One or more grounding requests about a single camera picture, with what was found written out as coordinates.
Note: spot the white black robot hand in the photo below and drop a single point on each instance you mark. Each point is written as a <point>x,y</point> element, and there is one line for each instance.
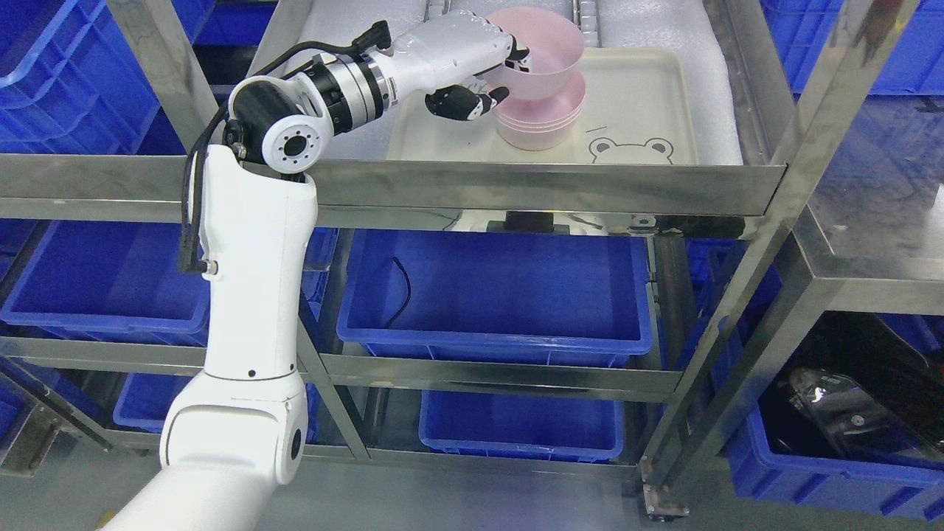
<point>435,58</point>

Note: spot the pink ikea bowl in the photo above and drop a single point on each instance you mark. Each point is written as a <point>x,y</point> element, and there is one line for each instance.
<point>556,46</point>

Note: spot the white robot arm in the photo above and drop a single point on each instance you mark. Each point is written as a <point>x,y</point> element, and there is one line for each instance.
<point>236,432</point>

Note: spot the stack of pink bowls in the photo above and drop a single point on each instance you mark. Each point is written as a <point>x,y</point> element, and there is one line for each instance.
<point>536,125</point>

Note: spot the blue bin middle shelf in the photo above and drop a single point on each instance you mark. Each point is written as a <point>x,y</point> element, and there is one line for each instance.
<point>560,300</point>

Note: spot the blue bin shelf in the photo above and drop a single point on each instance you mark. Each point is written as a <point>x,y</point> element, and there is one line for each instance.
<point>112,282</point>
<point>521,427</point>
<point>560,300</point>

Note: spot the blue bin bottom shelf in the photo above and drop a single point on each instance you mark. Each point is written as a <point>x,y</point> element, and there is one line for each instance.
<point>521,427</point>

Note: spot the blue bin left shelf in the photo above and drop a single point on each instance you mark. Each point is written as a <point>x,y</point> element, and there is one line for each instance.
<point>112,282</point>

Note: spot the cream bear tray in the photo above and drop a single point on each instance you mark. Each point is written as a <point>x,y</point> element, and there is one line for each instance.
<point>635,111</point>

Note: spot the steel shelving rack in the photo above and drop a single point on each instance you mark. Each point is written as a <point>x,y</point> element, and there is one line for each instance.
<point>788,147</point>

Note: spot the black motorcycle helmet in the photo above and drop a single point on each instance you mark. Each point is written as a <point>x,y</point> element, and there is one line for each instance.
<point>864,387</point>

